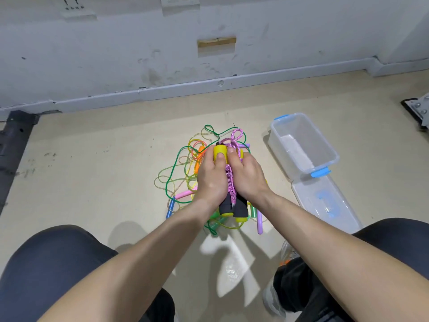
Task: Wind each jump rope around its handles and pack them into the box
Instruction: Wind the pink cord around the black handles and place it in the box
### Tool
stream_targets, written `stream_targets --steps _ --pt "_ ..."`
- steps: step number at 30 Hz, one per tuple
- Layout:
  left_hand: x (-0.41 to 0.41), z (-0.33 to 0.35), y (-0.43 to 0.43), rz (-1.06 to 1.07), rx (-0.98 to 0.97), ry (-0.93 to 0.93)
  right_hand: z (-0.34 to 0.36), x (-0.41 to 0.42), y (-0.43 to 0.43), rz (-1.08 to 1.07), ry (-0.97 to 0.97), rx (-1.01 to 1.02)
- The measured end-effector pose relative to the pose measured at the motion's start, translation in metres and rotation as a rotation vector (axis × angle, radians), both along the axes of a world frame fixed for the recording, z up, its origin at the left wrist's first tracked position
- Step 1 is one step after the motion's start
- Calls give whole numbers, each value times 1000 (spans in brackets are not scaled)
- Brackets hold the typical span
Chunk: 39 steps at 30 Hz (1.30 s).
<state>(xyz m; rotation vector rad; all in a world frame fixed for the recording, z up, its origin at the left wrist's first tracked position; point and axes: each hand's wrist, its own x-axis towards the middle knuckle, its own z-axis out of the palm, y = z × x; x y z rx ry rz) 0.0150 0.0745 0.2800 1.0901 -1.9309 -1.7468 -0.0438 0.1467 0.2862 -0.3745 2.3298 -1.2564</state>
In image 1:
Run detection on small wooden wall block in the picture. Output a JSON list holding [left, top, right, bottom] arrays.
[[197, 37, 237, 50]]

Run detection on pile of colourful jump ropes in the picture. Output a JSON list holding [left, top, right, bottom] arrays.
[[154, 124, 269, 237]]

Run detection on pink rope with black-yellow handles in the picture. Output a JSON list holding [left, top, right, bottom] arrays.
[[212, 129, 251, 223]]

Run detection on black metal rack frame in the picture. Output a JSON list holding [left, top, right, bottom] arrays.
[[0, 110, 39, 215]]

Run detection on person's right hand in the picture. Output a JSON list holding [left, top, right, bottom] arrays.
[[227, 147, 273, 212]]

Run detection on grey right shoe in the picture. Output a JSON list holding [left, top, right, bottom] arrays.
[[263, 239, 303, 319]]

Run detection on person's left forearm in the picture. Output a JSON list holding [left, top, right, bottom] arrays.
[[37, 196, 219, 322]]

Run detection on clear plastic box lid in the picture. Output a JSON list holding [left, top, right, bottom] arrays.
[[291, 174, 364, 235]]

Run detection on black shorts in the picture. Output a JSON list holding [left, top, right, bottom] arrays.
[[0, 218, 429, 322]]

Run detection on person's left hand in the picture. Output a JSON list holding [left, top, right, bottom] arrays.
[[193, 145, 233, 213]]

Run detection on clear storage box blue latches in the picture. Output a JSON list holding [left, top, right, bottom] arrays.
[[268, 112, 340, 182]]

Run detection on person's right forearm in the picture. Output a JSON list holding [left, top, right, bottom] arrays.
[[251, 191, 429, 322]]

